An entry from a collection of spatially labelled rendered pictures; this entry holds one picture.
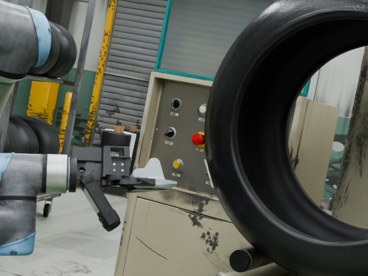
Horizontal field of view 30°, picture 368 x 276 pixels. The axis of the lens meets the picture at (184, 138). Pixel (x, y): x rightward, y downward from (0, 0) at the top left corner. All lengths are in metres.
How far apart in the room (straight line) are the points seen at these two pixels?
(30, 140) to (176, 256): 3.23
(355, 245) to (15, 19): 0.77
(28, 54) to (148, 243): 1.07
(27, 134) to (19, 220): 4.06
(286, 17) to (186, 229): 1.07
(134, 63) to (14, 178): 9.89
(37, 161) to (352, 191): 0.75
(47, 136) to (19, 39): 4.33
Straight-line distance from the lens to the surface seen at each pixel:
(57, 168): 1.32
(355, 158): 1.67
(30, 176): 1.32
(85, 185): 1.33
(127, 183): 1.32
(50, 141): 5.73
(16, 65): 1.43
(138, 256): 2.35
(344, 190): 1.68
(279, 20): 1.36
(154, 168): 1.35
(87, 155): 1.35
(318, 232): 1.60
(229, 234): 2.18
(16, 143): 5.05
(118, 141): 7.78
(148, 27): 11.17
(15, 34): 1.39
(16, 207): 1.31
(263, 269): 1.52
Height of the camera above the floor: 1.19
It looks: 3 degrees down
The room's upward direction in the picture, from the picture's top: 11 degrees clockwise
